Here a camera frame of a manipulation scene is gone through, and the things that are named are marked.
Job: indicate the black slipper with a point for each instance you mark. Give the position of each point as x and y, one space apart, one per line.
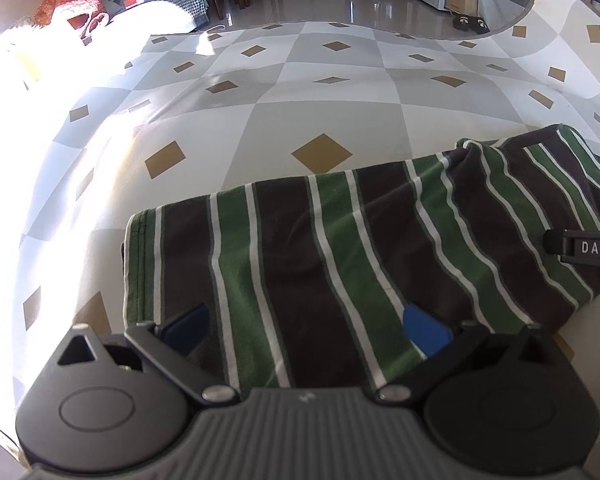
462 21
480 26

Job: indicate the grey covered side table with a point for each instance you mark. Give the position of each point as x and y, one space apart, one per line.
505 10

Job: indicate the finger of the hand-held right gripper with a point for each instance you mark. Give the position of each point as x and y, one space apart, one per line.
554 241

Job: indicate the red knitted cloth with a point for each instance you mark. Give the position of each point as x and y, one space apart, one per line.
67 2

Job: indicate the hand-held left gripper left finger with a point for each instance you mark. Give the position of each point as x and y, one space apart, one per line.
190 327

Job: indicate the green brown striped t-shirt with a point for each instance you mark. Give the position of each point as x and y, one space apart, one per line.
330 260

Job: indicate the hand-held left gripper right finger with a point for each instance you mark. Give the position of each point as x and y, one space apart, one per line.
425 332

